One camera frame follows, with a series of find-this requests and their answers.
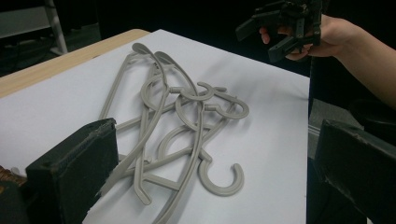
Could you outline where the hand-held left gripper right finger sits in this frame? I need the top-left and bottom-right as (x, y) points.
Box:
(313, 119), (396, 224)

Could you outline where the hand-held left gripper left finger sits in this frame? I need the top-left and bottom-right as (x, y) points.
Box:
(25, 117), (120, 224)

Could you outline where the white table sheet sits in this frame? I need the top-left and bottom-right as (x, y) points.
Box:
(0, 28), (311, 224)

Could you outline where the white metal stand leg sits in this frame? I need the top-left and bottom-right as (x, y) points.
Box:
(43, 0), (69, 56)

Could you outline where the grey shelf board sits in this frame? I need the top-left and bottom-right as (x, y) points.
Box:
(0, 6), (50, 40)

